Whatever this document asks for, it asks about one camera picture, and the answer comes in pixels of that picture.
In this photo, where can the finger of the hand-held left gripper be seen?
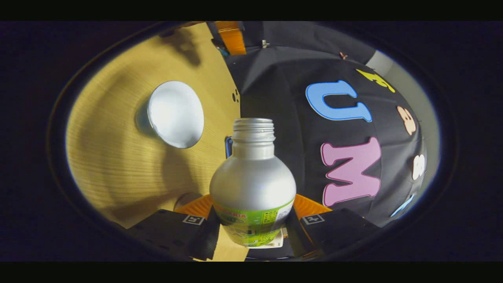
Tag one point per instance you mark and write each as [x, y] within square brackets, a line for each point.
[232, 37]

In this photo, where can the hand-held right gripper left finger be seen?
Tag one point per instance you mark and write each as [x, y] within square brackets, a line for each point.
[204, 239]

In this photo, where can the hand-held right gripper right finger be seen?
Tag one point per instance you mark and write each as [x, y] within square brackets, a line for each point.
[300, 236]

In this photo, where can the teal teacup lid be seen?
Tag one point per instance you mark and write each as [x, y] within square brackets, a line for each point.
[223, 51]

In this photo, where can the silver green water bottle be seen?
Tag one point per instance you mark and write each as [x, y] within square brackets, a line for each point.
[251, 177]

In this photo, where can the white teal teacup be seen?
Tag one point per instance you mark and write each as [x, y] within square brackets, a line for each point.
[177, 114]

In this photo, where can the silver metal clip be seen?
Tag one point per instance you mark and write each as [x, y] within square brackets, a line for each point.
[265, 44]

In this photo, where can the blue folded towel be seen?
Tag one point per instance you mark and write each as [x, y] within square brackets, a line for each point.
[228, 147]

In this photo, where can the black backdrop cloth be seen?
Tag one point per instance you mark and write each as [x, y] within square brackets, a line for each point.
[290, 118]

